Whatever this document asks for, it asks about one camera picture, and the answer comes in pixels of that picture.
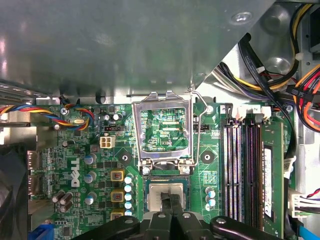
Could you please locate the black RAM slot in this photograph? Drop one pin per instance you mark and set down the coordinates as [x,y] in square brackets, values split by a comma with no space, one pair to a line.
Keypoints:
[227,162]
[252,170]
[237,162]

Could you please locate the CPU socket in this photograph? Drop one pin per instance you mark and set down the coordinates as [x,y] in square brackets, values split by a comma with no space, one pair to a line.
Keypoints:
[165,175]

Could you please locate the silver green CPU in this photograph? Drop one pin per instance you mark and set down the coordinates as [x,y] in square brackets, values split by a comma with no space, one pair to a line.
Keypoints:
[155,197]

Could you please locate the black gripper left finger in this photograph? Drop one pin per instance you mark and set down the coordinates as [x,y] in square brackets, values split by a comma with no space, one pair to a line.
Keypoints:
[160,227]

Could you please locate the green Dell motherboard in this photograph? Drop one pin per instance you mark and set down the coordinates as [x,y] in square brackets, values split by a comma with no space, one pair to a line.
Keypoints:
[215,140]

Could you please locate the black case fan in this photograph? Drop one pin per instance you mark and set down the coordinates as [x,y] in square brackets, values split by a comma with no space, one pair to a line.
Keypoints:
[12,195]

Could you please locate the white power plug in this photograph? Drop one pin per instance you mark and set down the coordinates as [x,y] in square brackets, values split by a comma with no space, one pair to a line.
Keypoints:
[298,202]

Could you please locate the grey power supply unit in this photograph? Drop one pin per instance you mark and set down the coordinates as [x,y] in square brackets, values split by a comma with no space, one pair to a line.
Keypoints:
[112,45]

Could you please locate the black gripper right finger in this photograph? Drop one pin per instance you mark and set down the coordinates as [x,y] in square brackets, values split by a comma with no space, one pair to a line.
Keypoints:
[186,227]

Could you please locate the black open PC case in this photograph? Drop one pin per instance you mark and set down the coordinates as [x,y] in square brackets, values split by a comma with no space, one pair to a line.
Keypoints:
[303,150]

